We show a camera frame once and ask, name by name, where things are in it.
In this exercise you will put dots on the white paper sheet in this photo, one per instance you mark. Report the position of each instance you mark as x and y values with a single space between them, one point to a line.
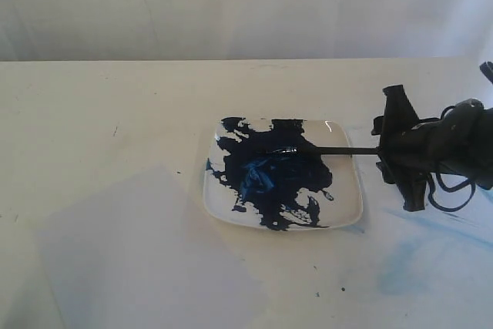
139 254

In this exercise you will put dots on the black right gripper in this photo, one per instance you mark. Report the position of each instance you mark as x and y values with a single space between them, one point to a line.
411 148

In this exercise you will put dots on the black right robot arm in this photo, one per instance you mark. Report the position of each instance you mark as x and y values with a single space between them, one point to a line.
434 182

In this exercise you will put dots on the black paintbrush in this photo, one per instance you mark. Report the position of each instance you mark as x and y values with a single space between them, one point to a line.
324 150

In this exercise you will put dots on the white square paint plate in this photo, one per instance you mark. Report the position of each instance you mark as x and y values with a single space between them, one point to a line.
249 182

